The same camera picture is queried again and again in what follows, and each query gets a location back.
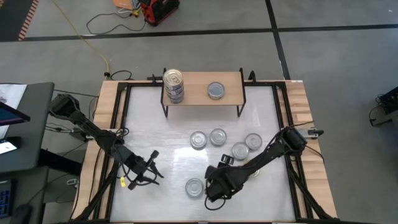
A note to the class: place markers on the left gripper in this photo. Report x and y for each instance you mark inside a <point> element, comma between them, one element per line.
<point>136,166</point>

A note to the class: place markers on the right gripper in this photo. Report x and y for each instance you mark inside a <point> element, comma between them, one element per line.
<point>222,182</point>

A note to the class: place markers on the silver Bumble Bee tuna can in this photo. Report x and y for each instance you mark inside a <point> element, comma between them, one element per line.
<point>240,151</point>
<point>217,137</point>
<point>194,188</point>
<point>253,141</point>
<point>198,140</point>
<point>215,90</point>

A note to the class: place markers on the gold-lid Wild Planet can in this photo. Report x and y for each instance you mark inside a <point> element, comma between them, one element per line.
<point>256,173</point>
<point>173,77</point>
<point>175,95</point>
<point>176,100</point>
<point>174,90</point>

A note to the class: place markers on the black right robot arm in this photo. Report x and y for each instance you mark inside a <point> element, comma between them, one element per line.
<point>267,152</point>

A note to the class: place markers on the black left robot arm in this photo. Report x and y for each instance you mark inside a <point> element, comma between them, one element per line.
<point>90,129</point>

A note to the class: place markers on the wooden shelf black metal legs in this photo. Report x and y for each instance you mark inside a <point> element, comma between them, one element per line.
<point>196,93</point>

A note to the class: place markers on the black desk base bar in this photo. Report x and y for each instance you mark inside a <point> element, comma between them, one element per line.
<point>59,161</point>

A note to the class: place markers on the grey desk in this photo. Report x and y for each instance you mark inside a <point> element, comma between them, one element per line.
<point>37,130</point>

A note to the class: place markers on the black computer mouse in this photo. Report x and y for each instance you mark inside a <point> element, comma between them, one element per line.
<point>20,214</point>

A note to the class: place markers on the black keyboard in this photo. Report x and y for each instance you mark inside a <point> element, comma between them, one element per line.
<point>5,199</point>

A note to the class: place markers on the dark tablet screen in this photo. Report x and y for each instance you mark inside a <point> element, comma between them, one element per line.
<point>9,115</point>

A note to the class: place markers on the white paper sheet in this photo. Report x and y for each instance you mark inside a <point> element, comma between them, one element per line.
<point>14,93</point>

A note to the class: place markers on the red black equipment box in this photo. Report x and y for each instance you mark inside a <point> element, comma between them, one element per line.
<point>158,12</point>

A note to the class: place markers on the orange box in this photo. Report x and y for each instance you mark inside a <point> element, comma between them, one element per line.
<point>122,3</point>

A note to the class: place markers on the black equipment cart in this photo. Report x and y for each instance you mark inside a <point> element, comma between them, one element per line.
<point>388,105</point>

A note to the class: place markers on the black mat striped edge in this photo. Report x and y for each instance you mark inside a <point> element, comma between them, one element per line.
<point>12,18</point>

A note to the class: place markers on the black metal table frame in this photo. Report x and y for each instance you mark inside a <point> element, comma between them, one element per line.
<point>261,83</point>

